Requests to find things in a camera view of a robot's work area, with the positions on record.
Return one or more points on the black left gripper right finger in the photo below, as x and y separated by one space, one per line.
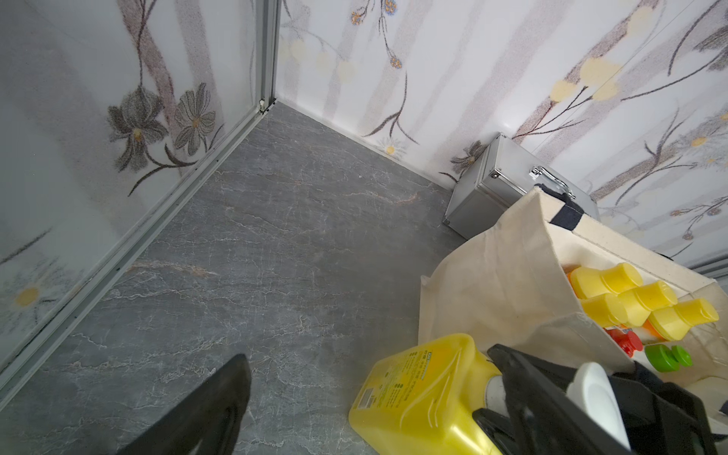
546 421

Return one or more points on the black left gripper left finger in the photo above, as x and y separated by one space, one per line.
207 421

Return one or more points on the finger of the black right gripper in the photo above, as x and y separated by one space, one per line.
661 417
560 376

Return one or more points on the white bottle green cap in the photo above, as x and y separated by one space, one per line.
668 359

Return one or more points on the green bottle red cap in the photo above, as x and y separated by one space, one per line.
627 340

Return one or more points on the orange bottle yellow cap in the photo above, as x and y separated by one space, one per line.
590 282
674 322
630 308

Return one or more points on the large yellow soap bottle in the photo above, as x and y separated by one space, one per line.
447 397

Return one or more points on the cream canvas shopping bag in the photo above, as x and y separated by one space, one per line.
509 286

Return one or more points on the silver metal case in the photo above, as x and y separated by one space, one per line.
502 174

